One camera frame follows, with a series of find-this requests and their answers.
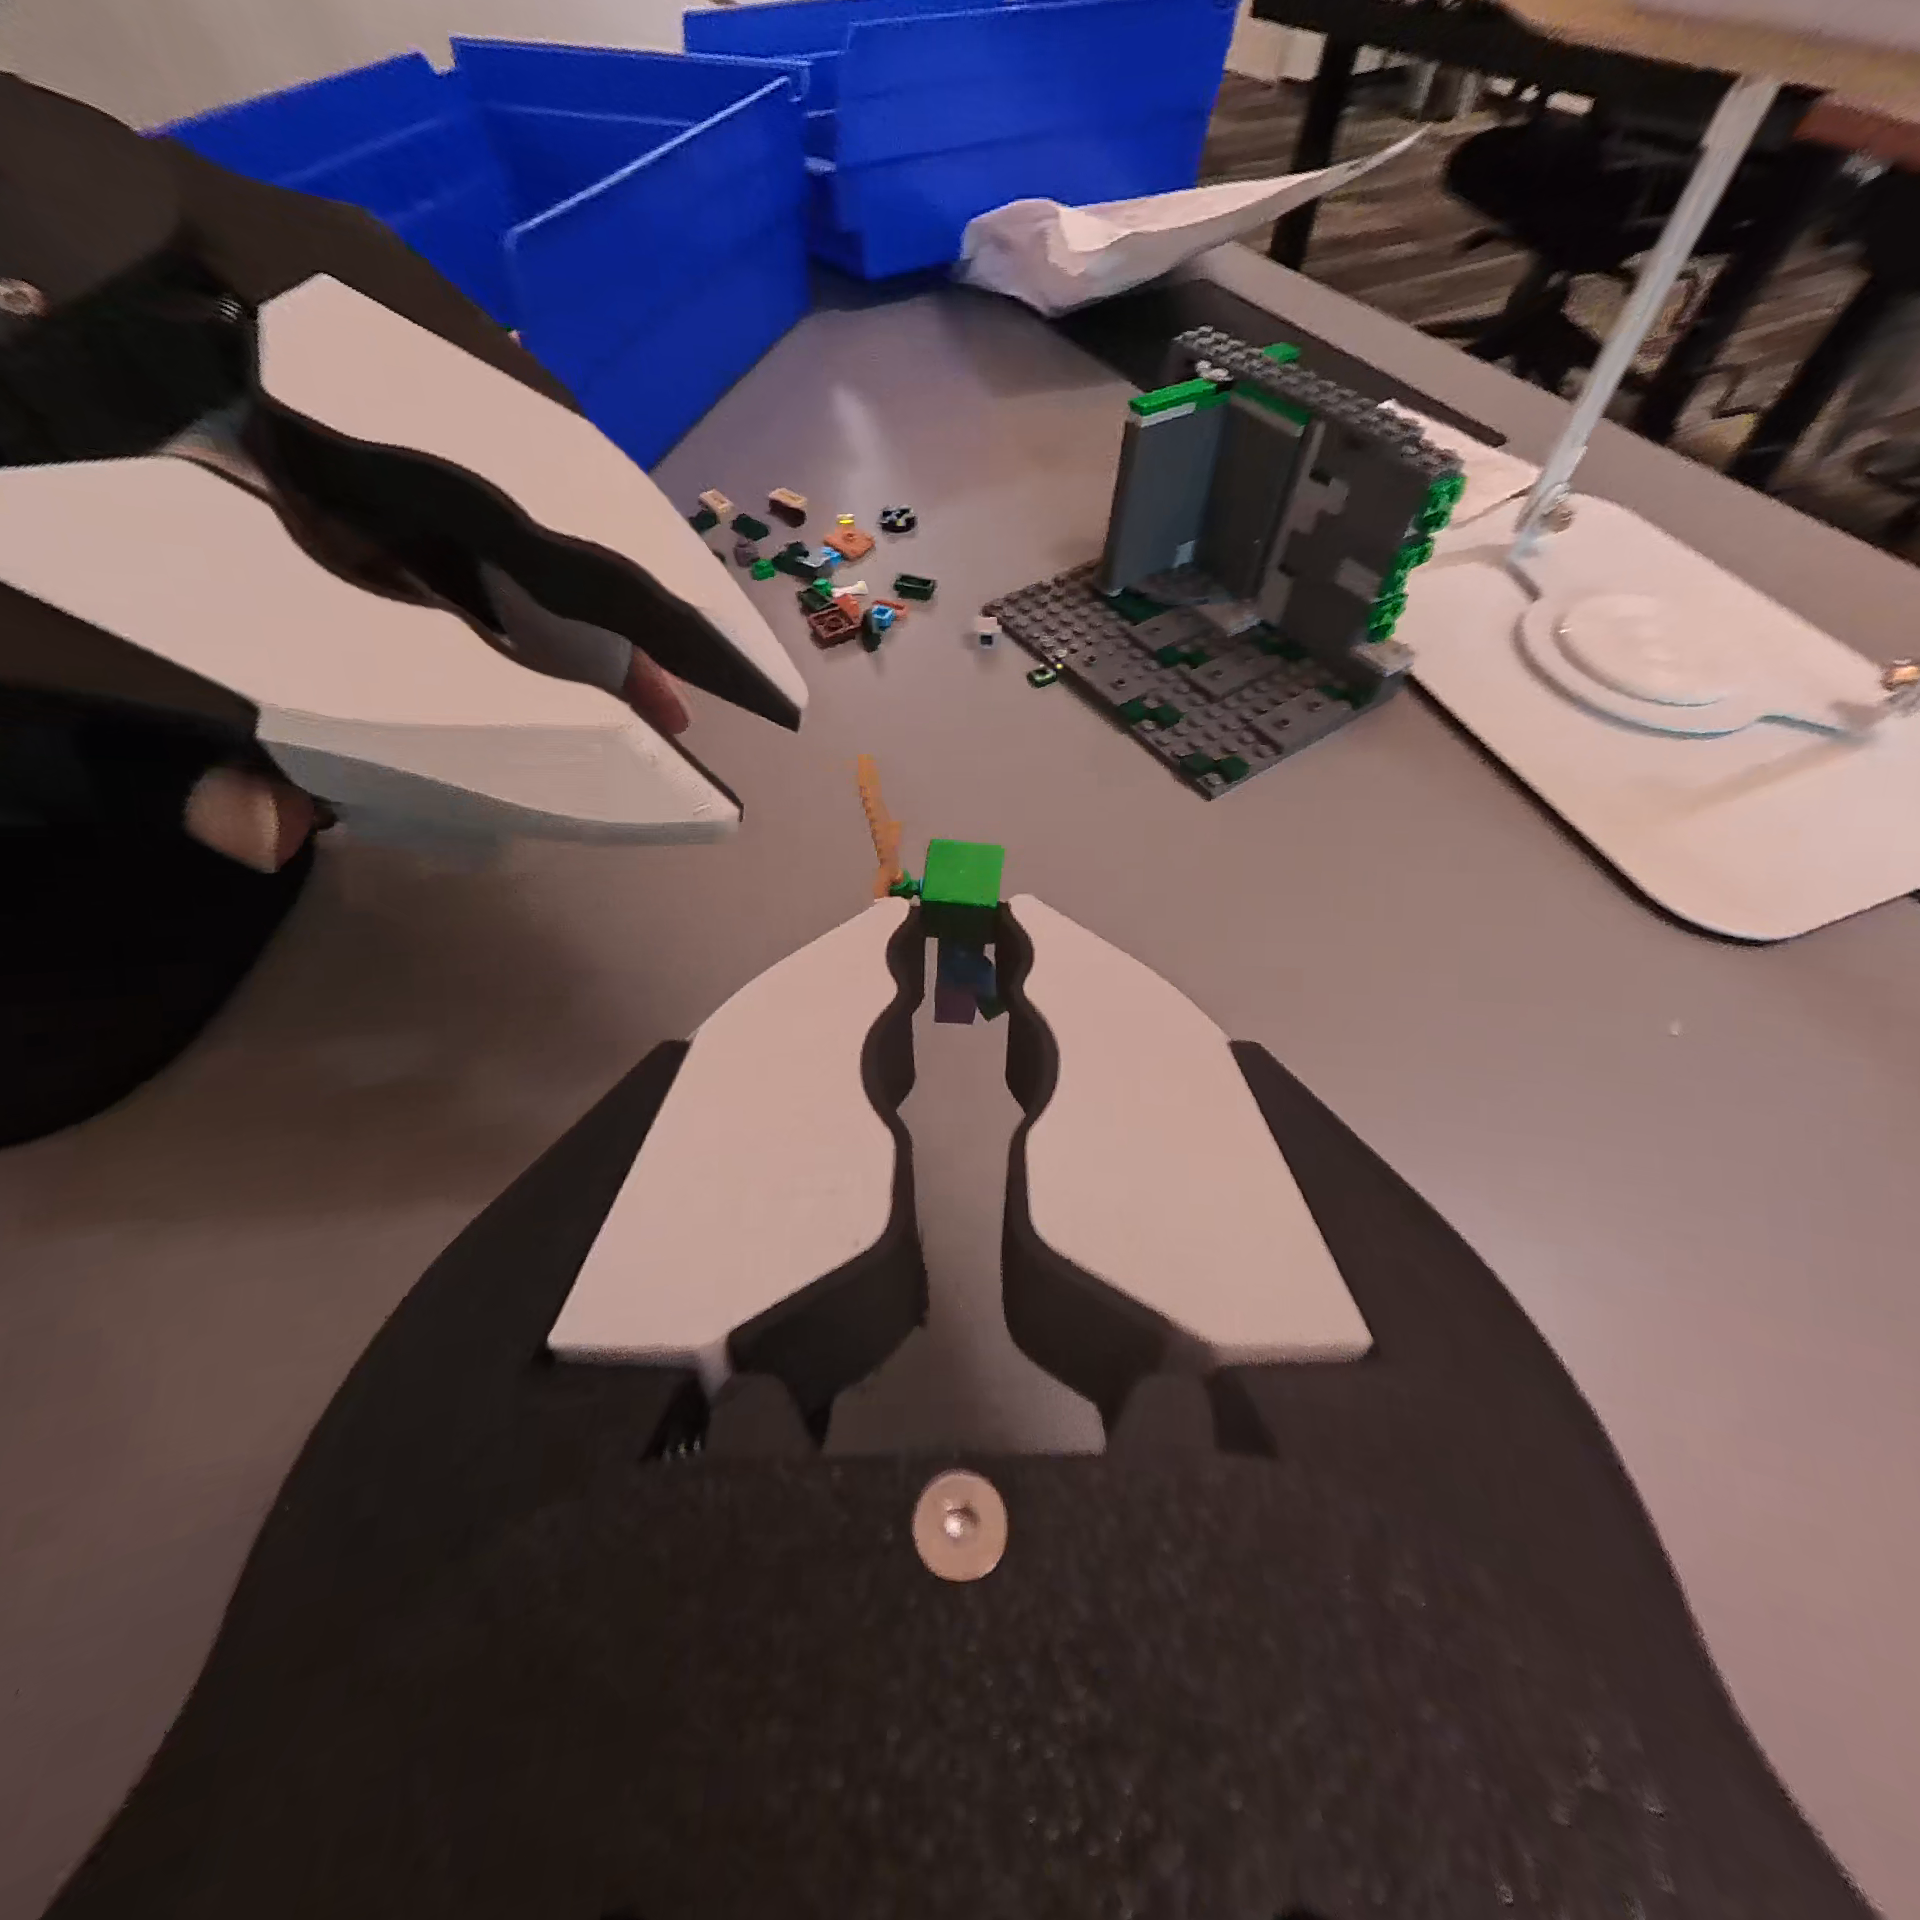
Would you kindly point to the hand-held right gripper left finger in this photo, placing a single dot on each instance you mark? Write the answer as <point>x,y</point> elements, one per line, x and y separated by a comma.
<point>735,1186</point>

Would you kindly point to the gold toy sword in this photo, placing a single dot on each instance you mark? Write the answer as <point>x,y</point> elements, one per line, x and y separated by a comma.
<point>878,826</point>

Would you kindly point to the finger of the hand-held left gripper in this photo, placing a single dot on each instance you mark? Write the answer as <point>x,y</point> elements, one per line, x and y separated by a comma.
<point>224,600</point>
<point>496,405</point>

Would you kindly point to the black office chair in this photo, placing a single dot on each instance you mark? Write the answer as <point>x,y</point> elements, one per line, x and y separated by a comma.
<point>1563,209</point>

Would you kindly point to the person's left hand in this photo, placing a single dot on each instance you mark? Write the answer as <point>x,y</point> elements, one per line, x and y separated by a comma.
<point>247,826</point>

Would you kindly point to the small white paper slip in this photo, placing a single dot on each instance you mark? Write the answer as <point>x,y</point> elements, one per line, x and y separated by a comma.
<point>1474,466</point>

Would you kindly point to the green headed toy minifigure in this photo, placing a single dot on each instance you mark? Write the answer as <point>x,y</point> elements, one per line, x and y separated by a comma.
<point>959,878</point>

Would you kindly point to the grey brick building model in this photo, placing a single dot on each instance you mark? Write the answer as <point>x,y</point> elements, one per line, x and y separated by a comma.
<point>1247,643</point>

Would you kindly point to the wooden top office table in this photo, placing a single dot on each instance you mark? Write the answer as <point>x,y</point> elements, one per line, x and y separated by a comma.
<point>1650,27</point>

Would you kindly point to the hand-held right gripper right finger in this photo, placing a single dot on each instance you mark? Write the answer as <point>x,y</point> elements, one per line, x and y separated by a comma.
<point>1186,1186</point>

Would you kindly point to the scatter of small loose bricks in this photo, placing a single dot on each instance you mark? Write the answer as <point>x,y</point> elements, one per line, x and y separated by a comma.
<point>835,577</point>

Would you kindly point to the white crumpled paper bag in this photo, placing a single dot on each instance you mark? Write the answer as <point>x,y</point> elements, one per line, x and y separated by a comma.
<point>1081,239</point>

